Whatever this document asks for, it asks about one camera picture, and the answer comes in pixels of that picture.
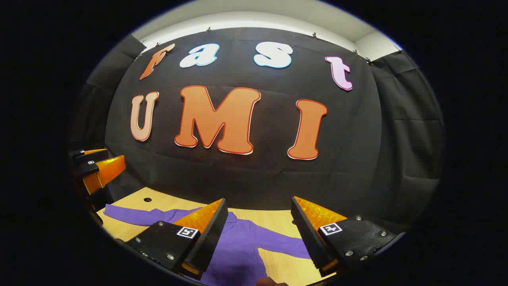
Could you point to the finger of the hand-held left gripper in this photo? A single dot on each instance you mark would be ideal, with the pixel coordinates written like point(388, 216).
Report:
point(89, 169)
point(85, 155)

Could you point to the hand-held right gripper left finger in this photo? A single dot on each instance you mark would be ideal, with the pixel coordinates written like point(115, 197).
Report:
point(212, 238)

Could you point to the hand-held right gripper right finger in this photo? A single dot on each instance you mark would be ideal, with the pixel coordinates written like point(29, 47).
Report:
point(307, 234)

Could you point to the purple shirt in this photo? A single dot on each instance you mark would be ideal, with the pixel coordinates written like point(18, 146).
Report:
point(242, 246)

